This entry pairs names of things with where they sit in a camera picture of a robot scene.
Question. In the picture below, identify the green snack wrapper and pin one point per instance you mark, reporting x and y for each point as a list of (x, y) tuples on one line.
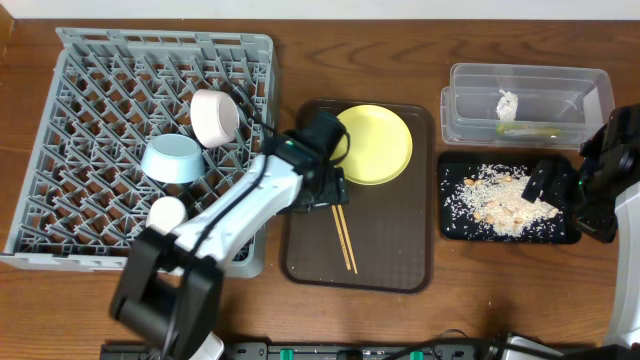
[(523, 131)]

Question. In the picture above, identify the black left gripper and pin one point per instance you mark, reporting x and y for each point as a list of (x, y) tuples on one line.
[(338, 190)]

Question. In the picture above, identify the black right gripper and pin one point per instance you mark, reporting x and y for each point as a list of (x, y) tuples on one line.
[(561, 176)]

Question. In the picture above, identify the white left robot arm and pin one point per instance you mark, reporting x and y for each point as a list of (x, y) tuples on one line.
[(170, 288)]

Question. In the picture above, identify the rice food waste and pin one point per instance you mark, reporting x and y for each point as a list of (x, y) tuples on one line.
[(493, 198)]

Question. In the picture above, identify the grey dish rack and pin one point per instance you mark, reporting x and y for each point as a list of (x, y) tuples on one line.
[(85, 197)]

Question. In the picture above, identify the pink small plate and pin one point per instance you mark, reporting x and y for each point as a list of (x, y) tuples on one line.
[(214, 117)]

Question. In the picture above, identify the black waste tray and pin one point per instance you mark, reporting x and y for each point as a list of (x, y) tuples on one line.
[(455, 221)]

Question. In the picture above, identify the clear plastic bin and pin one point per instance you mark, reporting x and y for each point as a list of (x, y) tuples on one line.
[(577, 101)]

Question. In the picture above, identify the brown serving tray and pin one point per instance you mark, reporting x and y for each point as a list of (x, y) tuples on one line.
[(391, 226)]

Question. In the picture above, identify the light blue bowl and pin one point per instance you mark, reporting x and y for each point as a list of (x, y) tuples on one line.
[(173, 159)]

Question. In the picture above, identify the wooden chopstick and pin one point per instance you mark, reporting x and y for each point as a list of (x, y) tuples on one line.
[(341, 237), (347, 238)]

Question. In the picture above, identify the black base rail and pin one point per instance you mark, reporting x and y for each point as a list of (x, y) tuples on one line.
[(514, 346)]

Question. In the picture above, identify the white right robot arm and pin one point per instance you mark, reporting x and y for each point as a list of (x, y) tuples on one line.
[(625, 315)]

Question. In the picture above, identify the white cup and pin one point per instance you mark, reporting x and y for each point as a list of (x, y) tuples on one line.
[(165, 214)]

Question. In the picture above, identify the yellow plate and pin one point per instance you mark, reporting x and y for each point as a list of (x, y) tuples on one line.
[(379, 147)]

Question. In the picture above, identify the white tissue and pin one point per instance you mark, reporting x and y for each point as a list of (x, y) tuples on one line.
[(507, 106)]

